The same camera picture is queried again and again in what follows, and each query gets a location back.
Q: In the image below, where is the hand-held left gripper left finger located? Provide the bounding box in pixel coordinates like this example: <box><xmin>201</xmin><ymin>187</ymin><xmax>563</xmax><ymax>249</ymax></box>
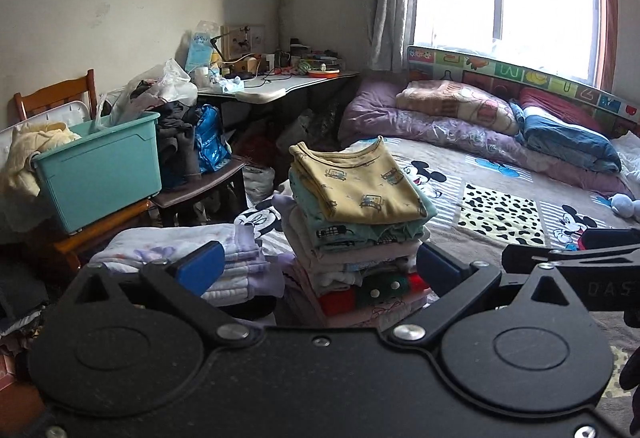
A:
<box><xmin>62</xmin><ymin>241</ymin><xmax>253</xmax><ymax>348</ymax></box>

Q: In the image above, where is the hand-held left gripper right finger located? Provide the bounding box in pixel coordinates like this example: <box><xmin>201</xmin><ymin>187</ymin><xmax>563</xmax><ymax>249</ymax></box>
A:
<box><xmin>385</xmin><ymin>243</ymin><xmax>576</xmax><ymax>346</ymax></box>

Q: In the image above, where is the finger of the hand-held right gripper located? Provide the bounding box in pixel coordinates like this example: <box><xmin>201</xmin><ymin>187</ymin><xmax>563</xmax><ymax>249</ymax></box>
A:
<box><xmin>502</xmin><ymin>243</ymin><xmax>640</xmax><ymax>275</ymax></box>
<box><xmin>580</xmin><ymin>228</ymin><xmax>640</xmax><ymax>250</ymax></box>

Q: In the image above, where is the yellow printed garment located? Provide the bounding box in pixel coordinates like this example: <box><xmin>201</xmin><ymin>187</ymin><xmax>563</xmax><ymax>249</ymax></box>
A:
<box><xmin>289</xmin><ymin>138</ymin><xmax>426</xmax><ymax>224</ymax></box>

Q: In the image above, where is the lilac folded clothes pile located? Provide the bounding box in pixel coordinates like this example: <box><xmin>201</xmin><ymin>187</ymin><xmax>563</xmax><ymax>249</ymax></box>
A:
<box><xmin>90</xmin><ymin>223</ymin><xmax>286</xmax><ymax>304</ymax></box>

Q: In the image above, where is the stack of folded clothes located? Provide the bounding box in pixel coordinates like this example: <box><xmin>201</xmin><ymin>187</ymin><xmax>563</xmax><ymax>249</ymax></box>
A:
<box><xmin>272</xmin><ymin>168</ymin><xmax>438</xmax><ymax>331</ymax></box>

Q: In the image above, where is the dark clothes pile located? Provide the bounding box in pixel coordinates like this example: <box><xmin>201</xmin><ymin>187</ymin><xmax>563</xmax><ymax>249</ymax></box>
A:
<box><xmin>155</xmin><ymin>100</ymin><xmax>206</xmax><ymax>189</ymax></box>

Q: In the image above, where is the person's right hand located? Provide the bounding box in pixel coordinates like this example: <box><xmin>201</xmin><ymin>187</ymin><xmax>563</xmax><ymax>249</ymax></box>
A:
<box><xmin>622</xmin><ymin>348</ymin><xmax>640</xmax><ymax>419</ymax></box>

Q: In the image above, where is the light blue plush toy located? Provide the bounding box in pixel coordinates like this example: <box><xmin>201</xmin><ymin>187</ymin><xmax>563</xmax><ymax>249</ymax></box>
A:
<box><xmin>607</xmin><ymin>193</ymin><xmax>640</xmax><ymax>219</ymax></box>

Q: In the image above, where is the cartoon printed blanket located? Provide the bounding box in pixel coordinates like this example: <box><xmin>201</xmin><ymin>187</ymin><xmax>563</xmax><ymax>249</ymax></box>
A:
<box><xmin>235</xmin><ymin>138</ymin><xmax>640</xmax><ymax>419</ymax></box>

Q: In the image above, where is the dark wooden stool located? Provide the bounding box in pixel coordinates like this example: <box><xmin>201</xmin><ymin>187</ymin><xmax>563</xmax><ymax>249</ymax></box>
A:
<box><xmin>150</xmin><ymin>158</ymin><xmax>248</xmax><ymax>226</ymax></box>

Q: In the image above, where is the white sheet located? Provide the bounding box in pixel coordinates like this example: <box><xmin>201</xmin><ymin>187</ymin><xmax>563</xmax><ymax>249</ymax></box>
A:
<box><xmin>612</xmin><ymin>133</ymin><xmax>640</xmax><ymax>179</ymax></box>

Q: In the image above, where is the blue folded blanket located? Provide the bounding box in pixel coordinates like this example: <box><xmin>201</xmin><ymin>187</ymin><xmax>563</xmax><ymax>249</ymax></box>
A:
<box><xmin>510</xmin><ymin>100</ymin><xmax>623</xmax><ymax>174</ymax></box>

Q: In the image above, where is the blue plastic bag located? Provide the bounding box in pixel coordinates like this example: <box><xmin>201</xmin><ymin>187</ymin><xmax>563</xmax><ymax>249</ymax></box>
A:
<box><xmin>194</xmin><ymin>104</ymin><xmax>233</xmax><ymax>174</ymax></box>

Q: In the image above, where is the purple quilt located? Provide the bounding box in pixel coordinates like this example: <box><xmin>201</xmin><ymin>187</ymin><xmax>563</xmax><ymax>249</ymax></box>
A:
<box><xmin>337</xmin><ymin>78</ymin><xmax>621</xmax><ymax>191</ymax></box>

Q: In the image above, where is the teal plastic bin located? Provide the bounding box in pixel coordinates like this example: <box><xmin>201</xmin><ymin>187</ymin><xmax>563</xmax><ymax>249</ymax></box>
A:
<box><xmin>31</xmin><ymin>110</ymin><xmax>163</xmax><ymax>235</ymax></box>

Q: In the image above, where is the maroon pillow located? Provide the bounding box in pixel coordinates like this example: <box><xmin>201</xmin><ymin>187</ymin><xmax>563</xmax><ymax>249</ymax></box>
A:
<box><xmin>517</xmin><ymin>87</ymin><xmax>613</xmax><ymax>139</ymax></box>

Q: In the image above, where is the yellow patterned pillow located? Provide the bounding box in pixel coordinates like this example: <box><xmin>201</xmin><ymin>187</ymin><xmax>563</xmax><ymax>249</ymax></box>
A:
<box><xmin>396</xmin><ymin>79</ymin><xmax>521</xmax><ymax>136</ymax></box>

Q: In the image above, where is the grey patterned bag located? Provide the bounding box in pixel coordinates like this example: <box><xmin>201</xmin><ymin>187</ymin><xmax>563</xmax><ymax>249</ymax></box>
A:
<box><xmin>277</xmin><ymin>110</ymin><xmax>346</xmax><ymax>159</ymax></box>

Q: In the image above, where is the white plastic bag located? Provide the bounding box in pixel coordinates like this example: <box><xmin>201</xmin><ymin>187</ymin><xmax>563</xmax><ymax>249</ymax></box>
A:
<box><xmin>95</xmin><ymin>58</ymin><xmax>199</xmax><ymax>129</ymax></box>

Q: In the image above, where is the colourful alphabet play mat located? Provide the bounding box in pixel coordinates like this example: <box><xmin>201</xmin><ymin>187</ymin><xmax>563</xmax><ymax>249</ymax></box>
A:
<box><xmin>406</xmin><ymin>45</ymin><xmax>640</xmax><ymax>139</ymax></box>

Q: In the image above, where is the white desk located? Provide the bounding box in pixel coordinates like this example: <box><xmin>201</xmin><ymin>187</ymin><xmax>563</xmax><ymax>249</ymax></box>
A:
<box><xmin>197</xmin><ymin>70</ymin><xmax>361</xmax><ymax>129</ymax></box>

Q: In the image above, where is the white slatted board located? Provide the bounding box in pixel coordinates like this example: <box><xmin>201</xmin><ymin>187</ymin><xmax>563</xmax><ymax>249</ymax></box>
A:
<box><xmin>0</xmin><ymin>99</ymin><xmax>91</xmax><ymax>144</ymax></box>

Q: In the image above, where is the cream knit garment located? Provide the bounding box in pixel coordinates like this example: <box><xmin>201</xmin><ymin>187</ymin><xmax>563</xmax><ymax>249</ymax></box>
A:
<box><xmin>0</xmin><ymin>120</ymin><xmax>83</xmax><ymax>229</ymax></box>

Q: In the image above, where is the blue wipes pack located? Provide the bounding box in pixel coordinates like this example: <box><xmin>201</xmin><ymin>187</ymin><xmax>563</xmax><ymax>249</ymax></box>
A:
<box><xmin>185</xmin><ymin>30</ymin><xmax>221</xmax><ymax>74</ymax></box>

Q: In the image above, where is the wooden chair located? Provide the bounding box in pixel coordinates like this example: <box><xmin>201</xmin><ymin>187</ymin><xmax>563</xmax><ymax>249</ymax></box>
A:
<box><xmin>12</xmin><ymin>68</ymin><xmax>156</xmax><ymax>269</ymax></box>

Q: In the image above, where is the wooden picture frame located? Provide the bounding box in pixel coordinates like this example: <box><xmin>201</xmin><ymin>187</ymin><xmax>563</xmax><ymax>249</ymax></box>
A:
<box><xmin>220</xmin><ymin>23</ymin><xmax>267</xmax><ymax>61</ymax></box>

